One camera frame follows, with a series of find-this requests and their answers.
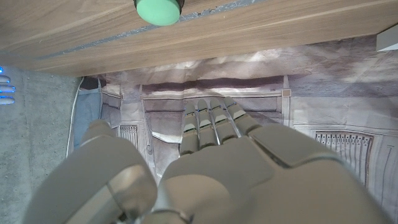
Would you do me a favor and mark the wooden table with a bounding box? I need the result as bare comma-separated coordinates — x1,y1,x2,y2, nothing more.
34,0,268,62

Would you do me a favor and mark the white wall cable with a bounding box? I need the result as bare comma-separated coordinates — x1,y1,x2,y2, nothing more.
65,76,85,158

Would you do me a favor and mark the white power box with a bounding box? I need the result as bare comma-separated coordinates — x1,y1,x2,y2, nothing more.
376,24,398,52

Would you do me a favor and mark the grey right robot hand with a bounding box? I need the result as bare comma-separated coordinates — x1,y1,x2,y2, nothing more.
0,65,16,106

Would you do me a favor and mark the printed living room backdrop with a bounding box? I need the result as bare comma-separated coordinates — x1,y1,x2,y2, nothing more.
67,34,398,224

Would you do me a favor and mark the green push button black base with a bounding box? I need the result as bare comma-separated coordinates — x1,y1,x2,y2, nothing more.
132,0,185,27

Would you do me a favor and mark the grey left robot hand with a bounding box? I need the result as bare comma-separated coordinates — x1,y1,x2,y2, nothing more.
23,96,392,224

